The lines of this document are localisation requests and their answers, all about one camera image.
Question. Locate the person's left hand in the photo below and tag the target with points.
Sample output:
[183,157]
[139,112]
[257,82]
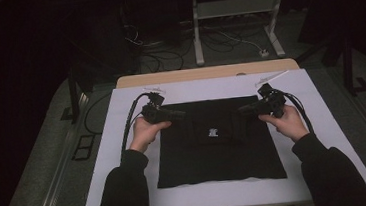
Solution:
[143,135]

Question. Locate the round table grommet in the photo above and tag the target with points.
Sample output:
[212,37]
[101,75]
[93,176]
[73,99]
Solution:
[240,74]

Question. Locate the white metal desk frame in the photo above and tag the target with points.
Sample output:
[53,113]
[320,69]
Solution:
[236,7]

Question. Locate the white plug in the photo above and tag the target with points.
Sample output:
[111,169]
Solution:
[264,53]

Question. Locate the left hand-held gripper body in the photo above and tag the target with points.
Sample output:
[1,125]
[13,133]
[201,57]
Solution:
[153,114]

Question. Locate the black t-shirt with white print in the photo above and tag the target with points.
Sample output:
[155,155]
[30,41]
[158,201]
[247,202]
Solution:
[216,160]

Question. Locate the black metal stand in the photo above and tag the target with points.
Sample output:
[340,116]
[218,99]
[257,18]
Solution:
[347,65]
[73,92]

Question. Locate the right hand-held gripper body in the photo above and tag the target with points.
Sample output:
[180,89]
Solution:
[273,103]

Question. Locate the person's right hand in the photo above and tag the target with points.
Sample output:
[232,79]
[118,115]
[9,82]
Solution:
[290,125]

